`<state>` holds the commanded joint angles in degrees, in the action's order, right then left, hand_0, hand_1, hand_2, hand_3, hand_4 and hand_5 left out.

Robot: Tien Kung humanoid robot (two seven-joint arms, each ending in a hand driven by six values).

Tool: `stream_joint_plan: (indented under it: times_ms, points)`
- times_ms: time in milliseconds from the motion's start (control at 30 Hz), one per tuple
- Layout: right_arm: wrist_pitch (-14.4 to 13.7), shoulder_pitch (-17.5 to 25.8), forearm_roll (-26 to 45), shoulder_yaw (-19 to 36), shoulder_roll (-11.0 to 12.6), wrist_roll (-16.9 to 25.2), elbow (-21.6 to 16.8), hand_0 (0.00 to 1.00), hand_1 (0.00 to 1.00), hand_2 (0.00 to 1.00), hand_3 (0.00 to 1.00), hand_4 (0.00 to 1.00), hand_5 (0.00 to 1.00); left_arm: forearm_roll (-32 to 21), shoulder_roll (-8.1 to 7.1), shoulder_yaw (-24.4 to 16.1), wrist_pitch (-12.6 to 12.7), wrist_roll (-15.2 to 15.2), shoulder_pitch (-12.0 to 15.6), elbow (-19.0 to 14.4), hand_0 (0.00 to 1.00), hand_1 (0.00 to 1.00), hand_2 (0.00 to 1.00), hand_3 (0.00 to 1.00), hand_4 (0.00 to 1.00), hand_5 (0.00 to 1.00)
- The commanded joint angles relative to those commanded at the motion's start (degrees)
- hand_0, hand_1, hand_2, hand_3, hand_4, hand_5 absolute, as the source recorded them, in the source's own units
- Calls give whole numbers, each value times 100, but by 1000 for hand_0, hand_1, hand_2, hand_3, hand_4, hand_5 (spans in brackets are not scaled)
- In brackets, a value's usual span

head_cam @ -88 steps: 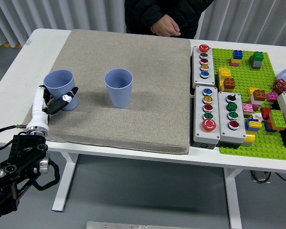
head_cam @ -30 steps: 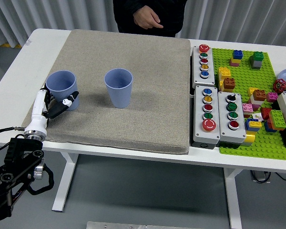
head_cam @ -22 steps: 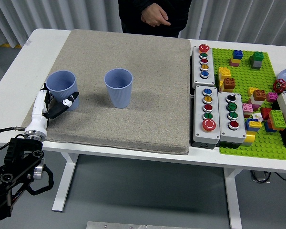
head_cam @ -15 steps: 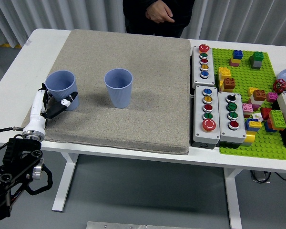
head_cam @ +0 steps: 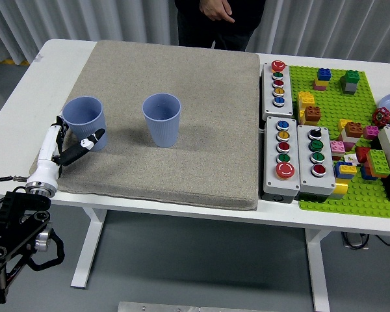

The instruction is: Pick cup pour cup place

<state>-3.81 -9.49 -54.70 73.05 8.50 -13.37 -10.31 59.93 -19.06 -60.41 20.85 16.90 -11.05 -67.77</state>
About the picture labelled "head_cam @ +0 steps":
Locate person's hand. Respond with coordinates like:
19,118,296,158
198,0,235,23

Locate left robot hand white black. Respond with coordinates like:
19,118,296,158
26,115,107,189

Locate blue ribbed plastic cup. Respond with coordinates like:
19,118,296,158
61,96,109,151
142,93,182,149

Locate person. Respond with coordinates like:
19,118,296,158
174,0,267,52

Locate white table leg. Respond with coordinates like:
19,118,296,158
70,207,109,289
304,228,332,312

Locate grey five-button control box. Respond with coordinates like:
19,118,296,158
261,60,294,122

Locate blue yellow pink brick stack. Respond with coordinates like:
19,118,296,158
313,67,332,92

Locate white pleated curtain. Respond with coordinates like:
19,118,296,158
0,0,390,66

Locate grey-brown cushion mat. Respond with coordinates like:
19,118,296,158
31,39,260,211

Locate green building baseplate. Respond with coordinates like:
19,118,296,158
288,64,390,219

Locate green grey brick stack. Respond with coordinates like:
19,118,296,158
339,70,361,96

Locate brown white yellow brick stack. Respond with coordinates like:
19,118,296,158
337,118,365,144

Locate grey box large red stop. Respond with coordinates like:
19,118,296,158
263,116,302,196

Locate red valve wheel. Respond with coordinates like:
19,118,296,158
372,107,390,127

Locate magenta brick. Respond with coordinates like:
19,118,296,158
363,125,380,140

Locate red brick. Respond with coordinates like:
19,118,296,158
354,146,372,164

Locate yellow cylinder brick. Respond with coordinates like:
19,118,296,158
328,179,349,200

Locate green orange blue brick stack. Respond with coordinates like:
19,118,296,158
359,149,390,181

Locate grey box black selector switch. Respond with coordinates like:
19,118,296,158
296,124,337,196

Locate power strip with cables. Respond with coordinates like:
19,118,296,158
341,231,390,250

